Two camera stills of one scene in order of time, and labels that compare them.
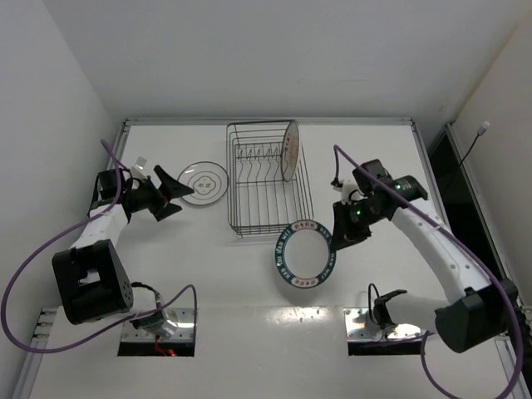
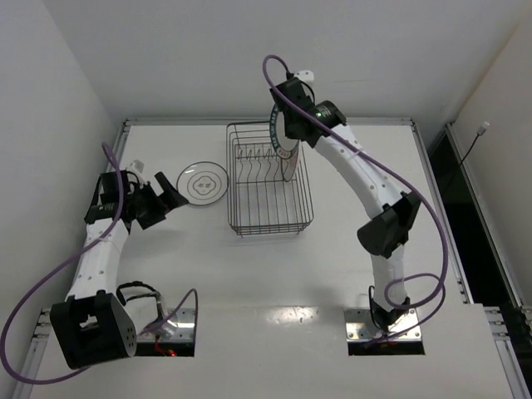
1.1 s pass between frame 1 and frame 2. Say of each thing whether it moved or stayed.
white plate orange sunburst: stayed
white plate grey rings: stayed
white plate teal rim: moved
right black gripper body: moved
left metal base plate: stayed
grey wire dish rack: stayed
